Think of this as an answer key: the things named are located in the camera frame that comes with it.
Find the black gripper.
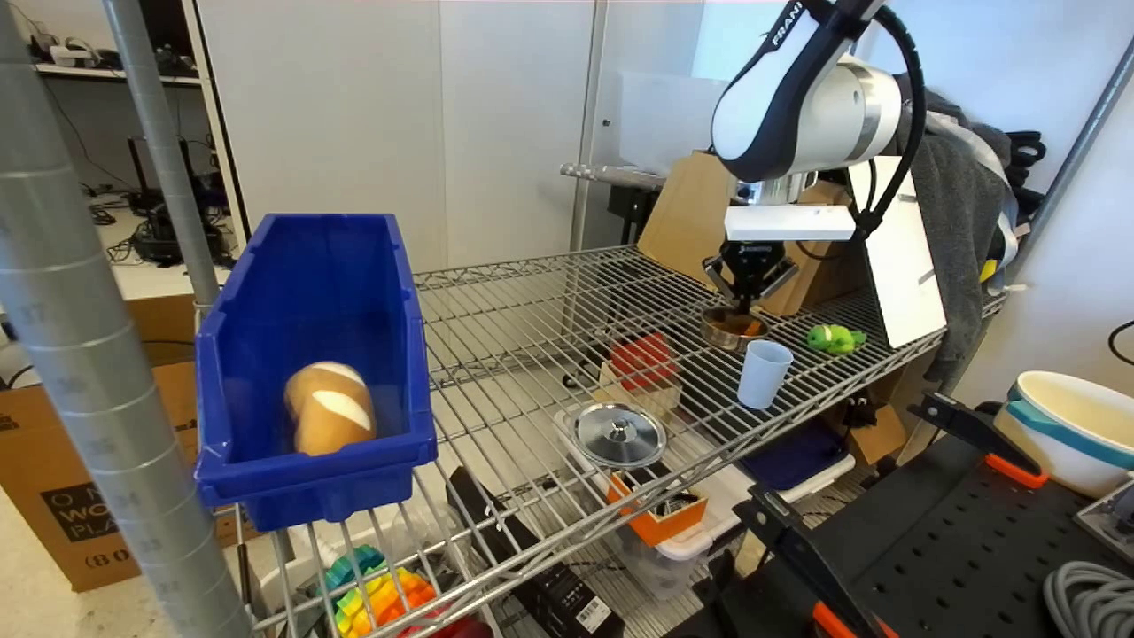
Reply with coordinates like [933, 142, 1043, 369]
[702, 240, 802, 318]

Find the small silver pot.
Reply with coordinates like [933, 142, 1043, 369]
[706, 305, 771, 356]

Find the grey metal rack pole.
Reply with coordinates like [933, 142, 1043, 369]
[0, 0, 260, 638]
[100, 0, 229, 314]
[568, 0, 612, 256]

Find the light blue plastic cup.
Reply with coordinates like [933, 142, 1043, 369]
[734, 338, 796, 414]

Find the cardboard sheet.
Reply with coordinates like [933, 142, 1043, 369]
[633, 148, 743, 291]

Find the green toy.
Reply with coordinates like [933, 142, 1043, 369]
[803, 318, 873, 357]

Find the red patterned package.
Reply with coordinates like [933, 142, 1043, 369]
[605, 329, 685, 395]

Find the white flat board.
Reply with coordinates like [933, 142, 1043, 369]
[847, 154, 951, 356]

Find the storage box navy lid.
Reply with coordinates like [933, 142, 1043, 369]
[738, 421, 850, 497]

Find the grey cloth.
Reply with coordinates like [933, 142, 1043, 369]
[906, 84, 1026, 395]

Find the orange black box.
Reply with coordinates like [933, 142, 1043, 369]
[604, 472, 713, 550]

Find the black pegboard table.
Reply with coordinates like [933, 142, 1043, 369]
[695, 433, 1134, 638]

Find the black rectangular device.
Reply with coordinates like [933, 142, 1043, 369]
[444, 466, 630, 638]

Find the white bowl teal rim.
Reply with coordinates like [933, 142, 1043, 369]
[1004, 369, 1134, 500]

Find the blue plastic storage bin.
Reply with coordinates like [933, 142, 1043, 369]
[191, 211, 441, 535]

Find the brown bread bun toy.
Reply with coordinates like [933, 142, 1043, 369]
[279, 357, 384, 460]

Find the rainbow stacking toy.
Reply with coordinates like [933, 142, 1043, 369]
[322, 543, 441, 638]

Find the background storage shelf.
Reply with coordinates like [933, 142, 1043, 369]
[21, 0, 256, 278]

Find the large brown cardboard box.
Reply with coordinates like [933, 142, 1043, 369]
[0, 296, 242, 597]

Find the white camera mount bar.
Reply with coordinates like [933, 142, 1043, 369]
[718, 204, 856, 250]

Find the silver wire rack shelf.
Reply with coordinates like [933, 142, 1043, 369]
[200, 240, 1008, 638]

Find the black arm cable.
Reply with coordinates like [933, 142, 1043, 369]
[847, 5, 933, 240]

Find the black clamp orange handle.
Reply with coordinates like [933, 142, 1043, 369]
[731, 485, 904, 638]
[906, 389, 1048, 494]

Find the grey coiled cable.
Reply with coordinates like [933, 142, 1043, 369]
[1037, 556, 1134, 638]

